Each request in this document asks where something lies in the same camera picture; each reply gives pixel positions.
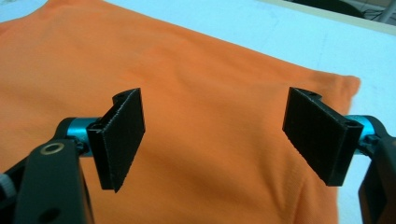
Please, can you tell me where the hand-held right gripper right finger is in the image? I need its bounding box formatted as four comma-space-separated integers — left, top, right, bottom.
282, 87, 364, 187

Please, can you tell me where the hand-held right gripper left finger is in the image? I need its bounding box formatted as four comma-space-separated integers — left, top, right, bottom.
86, 87, 147, 193

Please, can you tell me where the orange polo shirt blue collar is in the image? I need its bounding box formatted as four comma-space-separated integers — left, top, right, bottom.
0, 0, 362, 224

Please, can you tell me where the white foam mat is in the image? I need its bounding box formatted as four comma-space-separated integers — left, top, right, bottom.
0, 0, 396, 224

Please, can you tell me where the black round stool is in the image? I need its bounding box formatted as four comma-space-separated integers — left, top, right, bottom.
291, 0, 365, 19

